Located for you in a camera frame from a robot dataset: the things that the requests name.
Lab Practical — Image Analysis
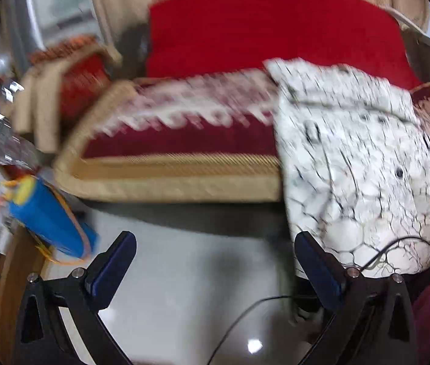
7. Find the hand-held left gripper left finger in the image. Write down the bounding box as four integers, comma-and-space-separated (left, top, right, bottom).
12, 231, 137, 365

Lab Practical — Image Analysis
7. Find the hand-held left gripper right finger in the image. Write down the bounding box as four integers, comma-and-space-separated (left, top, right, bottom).
294, 231, 418, 365

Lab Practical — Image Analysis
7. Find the white crackle-print garment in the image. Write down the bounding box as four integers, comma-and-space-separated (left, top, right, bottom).
266, 58, 430, 278

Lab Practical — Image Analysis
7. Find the blue and yellow bag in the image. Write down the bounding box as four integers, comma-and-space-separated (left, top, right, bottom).
0, 177, 99, 263

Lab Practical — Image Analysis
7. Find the wooden side table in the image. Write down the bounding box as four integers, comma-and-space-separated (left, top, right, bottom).
0, 224, 52, 365

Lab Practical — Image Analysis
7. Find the floral sofa mat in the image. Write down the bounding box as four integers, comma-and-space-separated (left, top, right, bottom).
53, 68, 430, 203

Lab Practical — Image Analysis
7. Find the shiny clutter pile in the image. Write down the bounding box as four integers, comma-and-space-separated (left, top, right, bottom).
0, 80, 41, 176

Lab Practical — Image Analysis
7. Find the red sofa back cushion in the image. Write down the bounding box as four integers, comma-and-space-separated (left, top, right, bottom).
146, 0, 422, 90

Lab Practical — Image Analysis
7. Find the beige fabric sofa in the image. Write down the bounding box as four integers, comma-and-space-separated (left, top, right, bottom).
12, 0, 430, 153

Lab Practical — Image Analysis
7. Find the window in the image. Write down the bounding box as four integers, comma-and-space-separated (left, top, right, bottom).
25, 0, 99, 39

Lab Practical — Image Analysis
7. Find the thin black cable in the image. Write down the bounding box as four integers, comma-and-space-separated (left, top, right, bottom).
207, 296, 314, 365
359, 236, 430, 270

